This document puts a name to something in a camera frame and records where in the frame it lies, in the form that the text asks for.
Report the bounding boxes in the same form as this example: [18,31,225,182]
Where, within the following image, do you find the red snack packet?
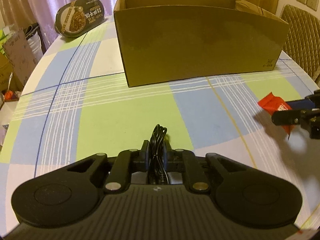
[258,92,293,140]

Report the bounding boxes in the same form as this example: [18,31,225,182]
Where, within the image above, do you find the black audio cable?
[146,123,169,185]

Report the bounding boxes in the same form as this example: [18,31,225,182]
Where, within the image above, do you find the checked tablecloth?
[1,18,319,235]

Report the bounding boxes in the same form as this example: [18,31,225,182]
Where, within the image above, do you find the brown cardboard carton stack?
[1,29,36,92]

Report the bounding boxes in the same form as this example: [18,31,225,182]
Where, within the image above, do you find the large brown cardboard box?
[113,0,289,87]

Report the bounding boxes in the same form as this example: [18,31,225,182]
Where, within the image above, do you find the dark oval noodle bowl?
[54,0,105,38]

